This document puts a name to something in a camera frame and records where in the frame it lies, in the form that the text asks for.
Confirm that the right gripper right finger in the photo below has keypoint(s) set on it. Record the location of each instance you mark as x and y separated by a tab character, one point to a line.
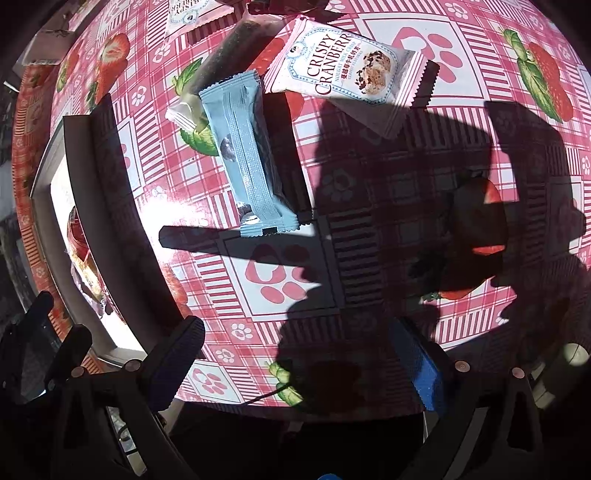
419	363

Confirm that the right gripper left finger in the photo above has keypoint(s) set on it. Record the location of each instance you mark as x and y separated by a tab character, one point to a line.
166	366

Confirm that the light blue snack bar wrapper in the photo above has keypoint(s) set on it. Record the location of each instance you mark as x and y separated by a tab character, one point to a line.
234	109

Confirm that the white crispy cranberry packet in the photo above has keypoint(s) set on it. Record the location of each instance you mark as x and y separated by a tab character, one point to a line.
329	62

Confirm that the clear dark seaweed bar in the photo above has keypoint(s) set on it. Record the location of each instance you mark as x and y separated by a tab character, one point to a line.
233	55

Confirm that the white cardboard box tray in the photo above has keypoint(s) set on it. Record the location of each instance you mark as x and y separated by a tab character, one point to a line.
91	237

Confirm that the red white strawberry tablecloth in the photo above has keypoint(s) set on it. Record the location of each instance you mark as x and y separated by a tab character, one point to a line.
467	211

